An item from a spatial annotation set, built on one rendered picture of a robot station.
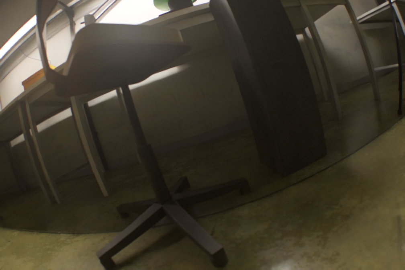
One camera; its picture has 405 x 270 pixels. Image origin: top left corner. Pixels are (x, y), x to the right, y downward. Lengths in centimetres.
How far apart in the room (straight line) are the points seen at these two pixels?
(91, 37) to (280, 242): 64
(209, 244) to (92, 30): 55
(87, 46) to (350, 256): 68
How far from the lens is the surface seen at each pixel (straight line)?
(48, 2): 57
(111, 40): 43
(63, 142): 265
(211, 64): 195
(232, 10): 73
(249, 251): 48
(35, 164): 170
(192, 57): 184
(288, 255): 45
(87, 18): 137
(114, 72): 54
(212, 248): 44
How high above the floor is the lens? 36
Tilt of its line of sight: 4 degrees down
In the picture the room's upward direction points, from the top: 18 degrees counter-clockwise
